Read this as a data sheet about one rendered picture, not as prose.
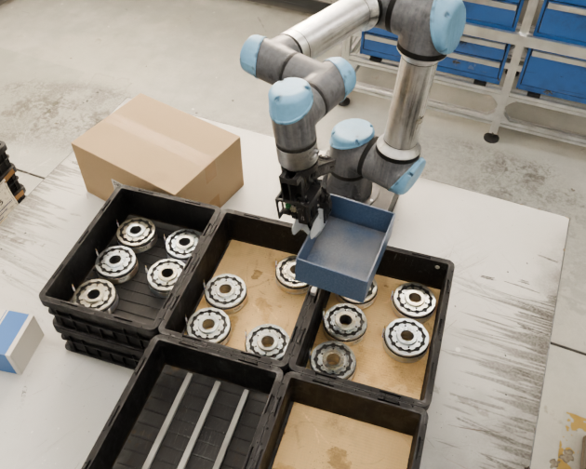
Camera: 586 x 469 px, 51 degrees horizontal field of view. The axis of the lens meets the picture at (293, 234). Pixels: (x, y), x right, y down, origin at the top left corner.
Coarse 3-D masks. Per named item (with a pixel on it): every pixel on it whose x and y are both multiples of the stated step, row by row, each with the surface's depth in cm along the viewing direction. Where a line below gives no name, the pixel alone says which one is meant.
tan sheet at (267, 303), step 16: (224, 256) 161; (240, 256) 161; (256, 256) 161; (272, 256) 161; (224, 272) 158; (240, 272) 158; (256, 272) 158; (272, 272) 158; (256, 288) 154; (272, 288) 154; (256, 304) 151; (272, 304) 151; (288, 304) 151; (240, 320) 148; (256, 320) 148; (272, 320) 148; (288, 320) 148; (240, 336) 145; (288, 336) 145
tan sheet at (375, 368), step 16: (384, 288) 154; (432, 288) 154; (384, 304) 151; (368, 320) 148; (384, 320) 148; (432, 320) 148; (320, 336) 145; (368, 336) 145; (368, 352) 142; (384, 352) 142; (368, 368) 139; (384, 368) 139; (400, 368) 139; (416, 368) 139; (368, 384) 137; (384, 384) 137; (400, 384) 137; (416, 384) 137
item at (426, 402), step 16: (416, 256) 149; (432, 256) 149; (448, 272) 145; (320, 288) 142; (448, 288) 142; (304, 320) 136; (304, 336) 133; (288, 368) 131; (304, 368) 128; (432, 368) 130; (352, 384) 126; (432, 384) 126; (400, 400) 123; (416, 400) 123
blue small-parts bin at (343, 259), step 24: (336, 216) 138; (360, 216) 135; (384, 216) 132; (312, 240) 129; (336, 240) 133; (360, 240) 134; (384, 240) 125; (312, 264) 121; (336, 264) 129; (360, 264) 129; (336, 288) 123; (360, 288) 120
